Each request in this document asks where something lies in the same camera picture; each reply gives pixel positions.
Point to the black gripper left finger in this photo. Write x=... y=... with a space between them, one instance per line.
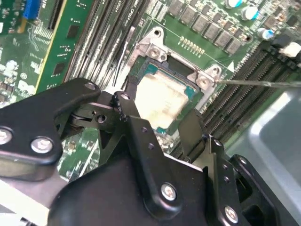
x=28 y=117

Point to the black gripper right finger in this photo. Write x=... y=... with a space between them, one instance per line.
x=221 y=176

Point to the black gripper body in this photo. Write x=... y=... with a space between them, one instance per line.
x=105 y=195

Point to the silver CPU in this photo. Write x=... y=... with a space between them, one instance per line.
x=162 y=99

